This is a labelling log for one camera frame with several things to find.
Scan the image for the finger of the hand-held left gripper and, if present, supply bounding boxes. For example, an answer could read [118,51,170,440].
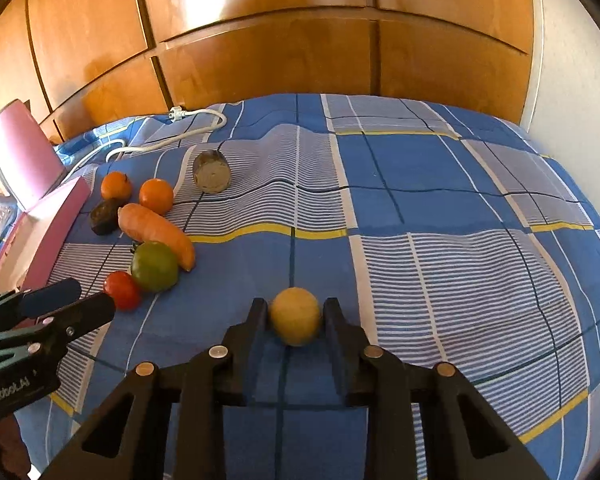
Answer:
[0,291,117,376]
[0,278,82,333]

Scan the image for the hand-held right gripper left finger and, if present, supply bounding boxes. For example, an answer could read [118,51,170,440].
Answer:
[40,298,271,480]

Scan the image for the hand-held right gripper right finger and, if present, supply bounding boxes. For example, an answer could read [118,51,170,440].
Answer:
[322,298,551,480]

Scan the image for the red tomato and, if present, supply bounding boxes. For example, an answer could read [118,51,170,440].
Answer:
[103,271,142,311]

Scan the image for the yellow lemon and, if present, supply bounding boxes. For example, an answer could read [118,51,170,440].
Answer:
[269,287,323,347]

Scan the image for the pink cardboard box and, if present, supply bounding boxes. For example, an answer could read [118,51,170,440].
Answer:
[0,177,92,301]

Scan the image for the green tomato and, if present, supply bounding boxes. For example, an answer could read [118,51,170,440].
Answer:
[131,241,180,293]

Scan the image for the dark avocado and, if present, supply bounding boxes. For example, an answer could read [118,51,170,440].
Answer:
[89,198,123,236]

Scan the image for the orange carrot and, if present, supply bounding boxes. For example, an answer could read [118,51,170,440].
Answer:
[117,203,197,273]

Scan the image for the smooth orange tangerine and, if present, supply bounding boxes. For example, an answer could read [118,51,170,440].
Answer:
[138,178,175,215]

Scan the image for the orange tangerine with stem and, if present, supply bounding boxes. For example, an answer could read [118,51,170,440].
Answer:
[100,171,133,201]

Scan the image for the pink electric kettle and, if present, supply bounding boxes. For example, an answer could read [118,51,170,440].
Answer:
[0,99,67,211]

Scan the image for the blue plaid blanket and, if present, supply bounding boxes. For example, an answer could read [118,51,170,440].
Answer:
[10,92,600,480]

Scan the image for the metal tin can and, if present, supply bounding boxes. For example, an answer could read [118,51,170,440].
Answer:
[192,148,231,195]

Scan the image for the wooden wardrobe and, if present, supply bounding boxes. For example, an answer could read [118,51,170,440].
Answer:
[0,0,536,146]

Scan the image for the white power cable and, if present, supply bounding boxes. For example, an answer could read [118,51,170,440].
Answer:
[55,105,228,181]

